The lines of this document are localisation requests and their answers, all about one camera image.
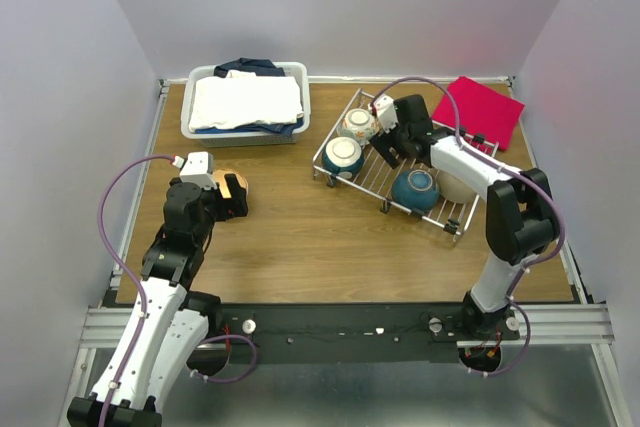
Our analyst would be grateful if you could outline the peach speckled bowl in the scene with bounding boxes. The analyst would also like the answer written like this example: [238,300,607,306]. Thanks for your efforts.
[209,169,250,203]

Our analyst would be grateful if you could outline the white floral bowl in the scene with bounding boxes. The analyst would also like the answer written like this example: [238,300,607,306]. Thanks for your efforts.
[337,108,379,147]

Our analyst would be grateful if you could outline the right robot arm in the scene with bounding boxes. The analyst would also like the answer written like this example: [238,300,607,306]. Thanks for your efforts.
[368,94,563,339]

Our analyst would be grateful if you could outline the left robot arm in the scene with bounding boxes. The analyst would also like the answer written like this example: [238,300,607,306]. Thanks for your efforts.
[66,171,248,426]

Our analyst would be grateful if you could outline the teal white bowl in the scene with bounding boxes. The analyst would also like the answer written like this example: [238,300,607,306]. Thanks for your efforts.
[322,137,364,180]

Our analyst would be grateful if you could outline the blue glazed bowl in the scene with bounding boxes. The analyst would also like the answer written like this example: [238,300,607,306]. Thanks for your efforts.
[391,169,440,212]

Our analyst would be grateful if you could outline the beige stoneware bowl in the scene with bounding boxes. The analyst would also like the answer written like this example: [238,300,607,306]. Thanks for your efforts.
[436,170,476,204]

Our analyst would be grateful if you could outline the pink folded cloth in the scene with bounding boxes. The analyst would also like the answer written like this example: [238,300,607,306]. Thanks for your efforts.
[447,77,525,151]

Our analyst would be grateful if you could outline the white folded towel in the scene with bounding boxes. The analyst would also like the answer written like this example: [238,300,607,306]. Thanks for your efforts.
[188,75,303,133]

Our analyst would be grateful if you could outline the white plastic laundry basket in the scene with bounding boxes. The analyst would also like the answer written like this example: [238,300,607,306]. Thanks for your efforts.
[180,62,311,147]

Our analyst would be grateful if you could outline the dark blue clothing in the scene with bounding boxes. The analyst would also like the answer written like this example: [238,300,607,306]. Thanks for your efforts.
[214,58,293,131]

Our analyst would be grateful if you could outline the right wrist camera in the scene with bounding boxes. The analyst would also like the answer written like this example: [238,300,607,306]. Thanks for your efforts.
[369,94,398,133]

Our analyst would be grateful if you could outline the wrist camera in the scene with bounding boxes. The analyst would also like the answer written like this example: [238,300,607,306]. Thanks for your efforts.
[171,151,217,190]
[369,94,398,133]

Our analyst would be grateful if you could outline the silver wire dish rack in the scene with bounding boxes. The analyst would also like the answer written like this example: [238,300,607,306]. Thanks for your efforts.
[312,88,481,241]

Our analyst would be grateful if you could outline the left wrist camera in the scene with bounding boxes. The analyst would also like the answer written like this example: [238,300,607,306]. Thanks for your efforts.
[171,151,217,190]

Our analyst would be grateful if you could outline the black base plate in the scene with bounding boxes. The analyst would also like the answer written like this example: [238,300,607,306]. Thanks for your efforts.
[169,289,594,366]

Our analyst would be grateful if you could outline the aluminium frame rail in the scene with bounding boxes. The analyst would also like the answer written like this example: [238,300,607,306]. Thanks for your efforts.
[57,78,170,427]

